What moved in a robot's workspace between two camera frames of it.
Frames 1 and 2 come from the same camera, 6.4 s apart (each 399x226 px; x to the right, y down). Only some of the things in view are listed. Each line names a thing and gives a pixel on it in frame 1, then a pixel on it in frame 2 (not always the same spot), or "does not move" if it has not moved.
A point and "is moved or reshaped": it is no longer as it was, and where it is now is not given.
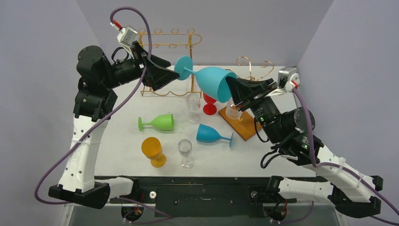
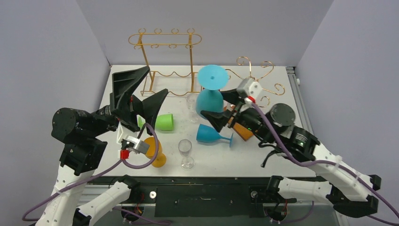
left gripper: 156,75 to 124,82
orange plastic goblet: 151,148 does not move
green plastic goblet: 162,122 does not move
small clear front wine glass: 185,146 does not move
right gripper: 255,96 to 233,113
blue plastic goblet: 211,80 is moved or reshaped
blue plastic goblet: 207,133 does not move
